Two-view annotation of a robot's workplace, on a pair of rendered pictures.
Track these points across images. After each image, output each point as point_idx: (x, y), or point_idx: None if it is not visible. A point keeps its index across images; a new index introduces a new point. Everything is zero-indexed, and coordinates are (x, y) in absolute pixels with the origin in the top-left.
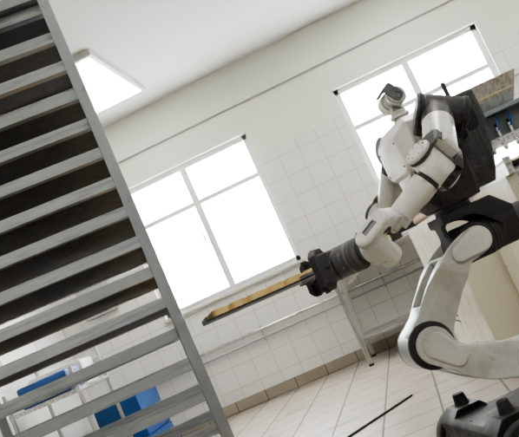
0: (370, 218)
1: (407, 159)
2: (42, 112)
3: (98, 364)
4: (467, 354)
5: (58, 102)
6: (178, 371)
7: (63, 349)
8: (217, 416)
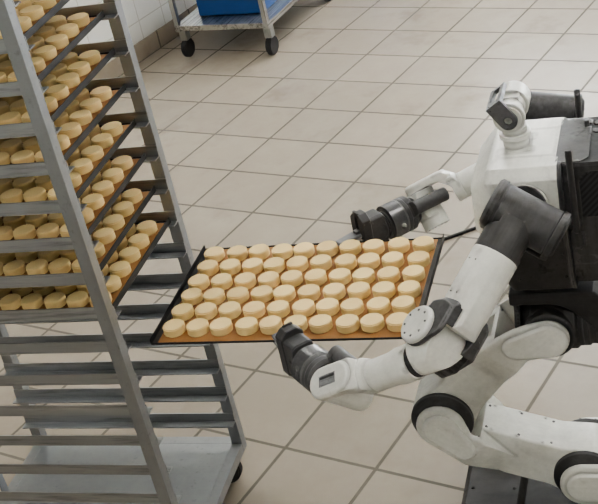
0: (334, 366)
1: (403, 324)
2: None
3: (24, 346)
4: (475, 451)
5: None
6: (110, 380)
7: None
8: (141, 439)
